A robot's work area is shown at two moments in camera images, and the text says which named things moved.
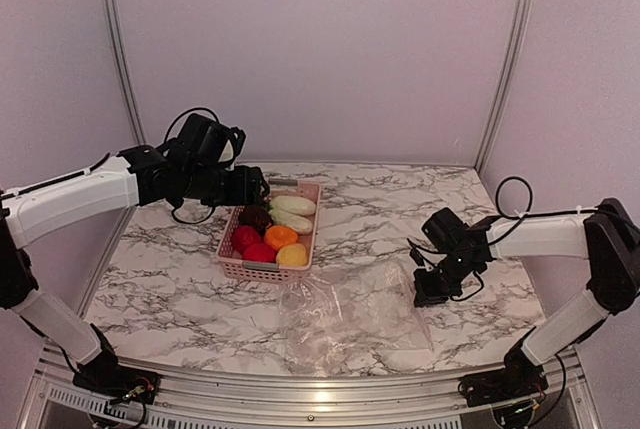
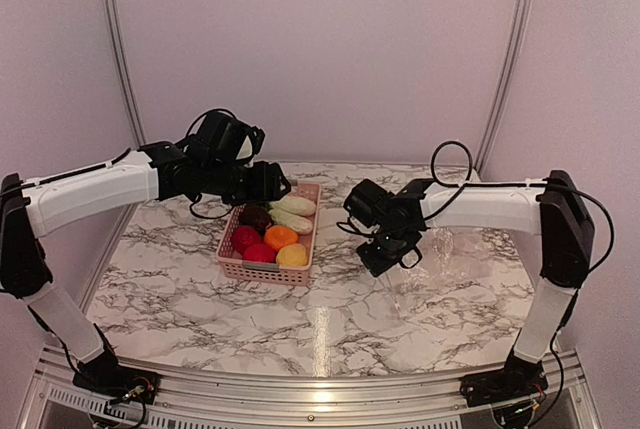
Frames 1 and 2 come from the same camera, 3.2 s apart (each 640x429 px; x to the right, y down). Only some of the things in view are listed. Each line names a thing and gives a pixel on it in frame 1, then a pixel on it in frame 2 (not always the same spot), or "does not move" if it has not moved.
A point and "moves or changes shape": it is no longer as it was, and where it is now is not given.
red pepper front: x=259 y=252 does not move
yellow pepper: x=292 y=255 does not move
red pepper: x=244 y=236 does not move
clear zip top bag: x=340 y=321 moves or changes shape
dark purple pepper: x=255 y=215 does not move
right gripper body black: x=446 y=282 → x=391 y=250
